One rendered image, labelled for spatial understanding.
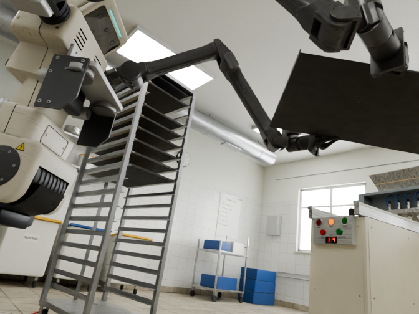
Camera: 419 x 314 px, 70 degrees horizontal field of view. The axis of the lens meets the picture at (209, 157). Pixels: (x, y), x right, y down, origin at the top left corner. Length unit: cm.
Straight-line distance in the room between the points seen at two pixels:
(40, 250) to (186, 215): 268
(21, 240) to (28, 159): 326
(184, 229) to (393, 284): 445
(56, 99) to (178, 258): 505
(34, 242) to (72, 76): 334
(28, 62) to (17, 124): 22
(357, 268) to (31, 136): 142
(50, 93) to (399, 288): 167
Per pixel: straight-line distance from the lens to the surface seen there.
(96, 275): 190
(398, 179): 248
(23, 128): 89
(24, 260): 410
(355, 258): 164
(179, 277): 579
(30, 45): 108
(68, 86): 87
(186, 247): 581
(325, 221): 174
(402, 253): 186
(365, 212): 166
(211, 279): 549
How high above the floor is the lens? 50
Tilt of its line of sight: 20 degrees up
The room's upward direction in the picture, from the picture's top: 9 degrees clockwise
